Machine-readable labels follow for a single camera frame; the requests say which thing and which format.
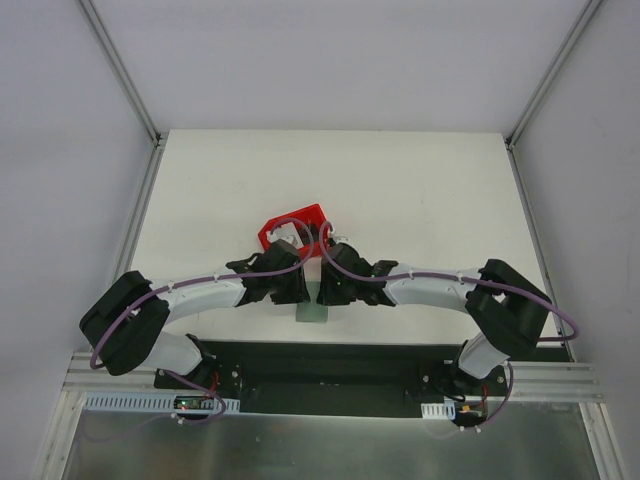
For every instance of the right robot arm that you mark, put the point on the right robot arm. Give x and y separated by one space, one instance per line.
509 311

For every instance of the right aluminium frame rail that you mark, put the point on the right aluminium frame rail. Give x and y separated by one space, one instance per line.
575 155

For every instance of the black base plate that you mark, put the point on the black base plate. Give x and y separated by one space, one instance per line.
388 381

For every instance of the left aluminium frame rail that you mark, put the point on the left aluminium frame rail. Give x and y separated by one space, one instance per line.
58 449

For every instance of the white cable duct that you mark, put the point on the white cable duct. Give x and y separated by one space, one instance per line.
438 411
151 403

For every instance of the right white cable duct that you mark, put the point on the right white cable duct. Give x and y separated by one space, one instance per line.
438 411

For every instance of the red plastic card bin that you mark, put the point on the red plastic card bin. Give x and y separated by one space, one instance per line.
312 214

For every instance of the green leather card holder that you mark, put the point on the green leather card holder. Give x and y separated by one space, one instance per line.
311 311

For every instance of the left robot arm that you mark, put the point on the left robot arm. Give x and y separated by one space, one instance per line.
125 326

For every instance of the aluminium frame rail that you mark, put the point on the aluminium frame rail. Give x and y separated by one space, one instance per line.
575 155
58 449

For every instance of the dark cards in bin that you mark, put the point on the dark cards in bin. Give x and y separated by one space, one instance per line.
309 234

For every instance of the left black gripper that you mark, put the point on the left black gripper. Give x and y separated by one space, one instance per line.
298 288

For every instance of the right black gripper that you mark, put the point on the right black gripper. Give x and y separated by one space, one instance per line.
326 288

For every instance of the left white cable duct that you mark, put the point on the left white cable duct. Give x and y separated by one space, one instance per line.
151 403

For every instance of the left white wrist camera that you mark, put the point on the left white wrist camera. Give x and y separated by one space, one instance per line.
290 234

